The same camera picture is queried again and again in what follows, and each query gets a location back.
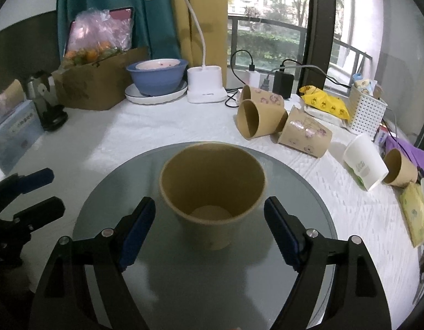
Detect clear plastic bag of fruit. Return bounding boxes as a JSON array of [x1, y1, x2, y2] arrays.
[[63, 8, 133, 67]]

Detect black cable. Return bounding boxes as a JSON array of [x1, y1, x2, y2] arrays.
[[226, 50, 256, 108]]

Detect plain brown paper cup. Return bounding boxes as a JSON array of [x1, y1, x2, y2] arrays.
[[237, 99, 289, 141], [383, 148, 419, 188], [159, 142, 269, 251]]

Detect small bottle with blue cap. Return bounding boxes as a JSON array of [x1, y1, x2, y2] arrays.
[[352, 72, 372, 92]]

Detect black phone stand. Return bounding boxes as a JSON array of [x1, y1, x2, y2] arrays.
[[24, 70, 69, 132]]

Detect grey round glass turntable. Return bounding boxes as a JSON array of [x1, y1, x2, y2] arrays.
[[72, 142, 338, 330]]

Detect pale blue tissue box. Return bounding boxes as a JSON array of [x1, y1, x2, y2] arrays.
[[0, 79, 45, 174]]

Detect yellow curtain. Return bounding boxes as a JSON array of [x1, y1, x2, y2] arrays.
[[172, 0, 229, 88]]

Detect yellow-green tissue pack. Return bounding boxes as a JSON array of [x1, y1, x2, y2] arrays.
[[400, 182, 424, 248]]

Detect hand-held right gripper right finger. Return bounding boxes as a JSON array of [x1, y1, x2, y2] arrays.
[[263, 196, 393, 330]]

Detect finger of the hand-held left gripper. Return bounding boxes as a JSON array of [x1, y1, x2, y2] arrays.
[[11, 197, 66, 232], [0, 168, 55, 200]]

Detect yellow snack packet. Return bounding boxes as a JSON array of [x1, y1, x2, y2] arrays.
[[299, 85, 350, 121]]

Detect white plate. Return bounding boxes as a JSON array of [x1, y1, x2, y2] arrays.
[[124, 81, 189, 104]]

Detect white paper cup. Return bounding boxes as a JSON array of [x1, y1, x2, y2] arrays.
[[342, 133, 390, 192]]

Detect white plastic basket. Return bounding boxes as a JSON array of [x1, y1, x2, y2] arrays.
[[346, 84, 388, 135]]

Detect purple cloth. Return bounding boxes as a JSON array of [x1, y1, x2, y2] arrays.
[[384, 136, 424, 176]]

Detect blue bowl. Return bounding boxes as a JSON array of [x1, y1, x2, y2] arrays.
[[126, 60, 189, 97]]

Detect white wipes packet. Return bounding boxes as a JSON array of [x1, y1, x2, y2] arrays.
[[303, 106, 350, 128]]

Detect white desk lamp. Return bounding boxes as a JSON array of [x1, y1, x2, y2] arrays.
[[137, 0, 227, 104]]

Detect black balcony railing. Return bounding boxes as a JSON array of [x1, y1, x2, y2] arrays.
[[228, 14, 372, 86]]

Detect white tablecloth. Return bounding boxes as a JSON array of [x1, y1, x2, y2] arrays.
[[0, 89, 424, 330]]

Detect flowered brown paper cup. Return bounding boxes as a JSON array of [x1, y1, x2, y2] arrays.
[[240, 84, 285, 109], [277, 105, 333, 159]]

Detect black charger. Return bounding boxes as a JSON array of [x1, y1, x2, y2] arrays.
[[274, 72, 295, 100]]

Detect pink bowl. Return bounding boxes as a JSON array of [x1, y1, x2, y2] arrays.
[[135, 58, 182, 72]]

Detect cardboard box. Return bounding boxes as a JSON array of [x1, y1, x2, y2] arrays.
[[51, 46, 149, 111]]

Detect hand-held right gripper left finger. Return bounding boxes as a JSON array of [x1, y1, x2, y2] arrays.
[[29, 197, 157, 330]]

